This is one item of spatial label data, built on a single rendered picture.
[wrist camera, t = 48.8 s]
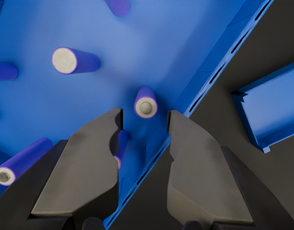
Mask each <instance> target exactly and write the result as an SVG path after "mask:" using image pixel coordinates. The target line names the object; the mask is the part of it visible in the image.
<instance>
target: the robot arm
mask: <svg viewBox="0 0 294 230"><path fill-rule="evenodd" d="M123 117H124V113H123V109H121V108H118V107H116V108H113V109H111V110H110V111H108V112H106V113H104V114H103V115H101V116H99V117H97V118H95V119H94V120H92V121H90V122H88V123H87V124H85V125H84V126H82V127H81V128H80V129H79V130H77V131H76V132H75V133H74V134H72V135H71V136H70V137H69V138H68V139H67V140H60V141H59V142H58V143H57V144H55V145H54V146H53V147H52V148H51V149H50V150H49V151H48V152H46V153H45V154H44V155H43V156H42V157H41V158H40V159H39V160H37V161H36V162H35V163H34V164H33V165H32V166H31V167H29V168H28V169H27V170H26V171H25V172H24V173H23V174H22V175H20V176H19V177H18V178H17V179H16V180H15V181H14V182H13V183H12V184H11V185H10V186H9V187H8V188H7V189H6V190H5V191H4V192H3V193H2V194H1V195H0V230H105V227H104V225H103V223H102V221H103V220H104V219H106V218H107V217H109V216H110V215H112V214H113V213H114V212H115V211H116V210H117V208H118V205H119V172H118V161H117V160H116V159H115V157H114V156H115V155H116V153H117V152H118V151H119V136H118V134H119V132H120V131H121V130H123ZM166 132H168V133H169V134H170V136H171V137H172V138H171V145H170V154H171V155H172V157H173V158H174V161H173V162H172V164H171V168H170V176H169V182H168V188H167V209H168V212H169V213H170V214H171V215H172V216H173V217H174V218H175V219H177V220H178V221H179V222H180V223H182V224H183V225H184V226H183V228H182V230H294V219H293V218H292V217H291V215H290V214H289V212H288V211H287V210H286V208H285V207H284V206H283V205H282V204H281V202H280V201H279V200H278V199H277V198H276V196H275V195H274V194H273V193H272V192H271V191H270V190H269V189H268V188H267V187H266V186H265V185H264V183H263V182H262V181H261V180H260V179H259V178H258V177H257V176H256V175H255V174H254V173H253V172H252V171H251V170H250V169H249V168H248V167H247V166H246V165H245V164H244V163H243V162H242V161H241V160H240V159H239V157H238V156H237V155H236V154H235V153H234V152H233V151H232V150H231V149H230V148H229V147H227V146H221V145H220V144H219V143H218V142H217V140H216V139H215V138H214V137H213V136H212V135H211V134H209V133H208V132H207V131H206V130H205V129H203V128H202V127H201V126H199V125H198V124H196V123H195V122H193V121H192V120H190V119H189V118H187V117H186V116H184V115H183V114H182V113H180V112H179V111H176V110H172V111H168V114H167V130H166Z"/></svg>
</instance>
